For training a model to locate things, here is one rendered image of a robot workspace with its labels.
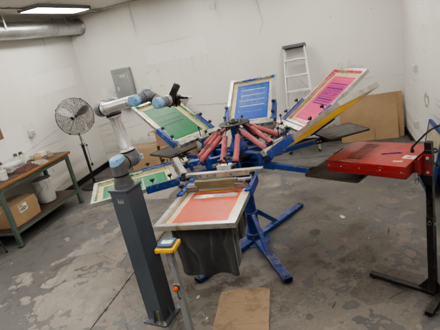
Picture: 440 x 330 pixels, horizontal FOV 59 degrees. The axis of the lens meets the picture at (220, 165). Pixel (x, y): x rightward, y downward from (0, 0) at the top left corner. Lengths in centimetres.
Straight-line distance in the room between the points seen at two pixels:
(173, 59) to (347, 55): 302
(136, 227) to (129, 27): 524
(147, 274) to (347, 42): 500
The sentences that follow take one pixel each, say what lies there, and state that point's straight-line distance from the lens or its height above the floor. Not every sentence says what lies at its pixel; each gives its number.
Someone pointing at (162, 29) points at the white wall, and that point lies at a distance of 742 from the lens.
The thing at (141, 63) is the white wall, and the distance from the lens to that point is 766.
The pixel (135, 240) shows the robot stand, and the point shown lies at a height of 78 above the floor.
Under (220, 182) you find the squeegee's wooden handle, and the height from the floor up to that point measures 104.
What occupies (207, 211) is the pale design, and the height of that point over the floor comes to 96.
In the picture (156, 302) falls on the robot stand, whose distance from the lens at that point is 335.
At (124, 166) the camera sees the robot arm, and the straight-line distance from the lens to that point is 292.
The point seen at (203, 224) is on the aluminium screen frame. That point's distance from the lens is 255.
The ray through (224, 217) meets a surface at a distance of 265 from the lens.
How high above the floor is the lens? 210
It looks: 18 degrees down
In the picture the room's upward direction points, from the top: 12 degrees counter-clockwise
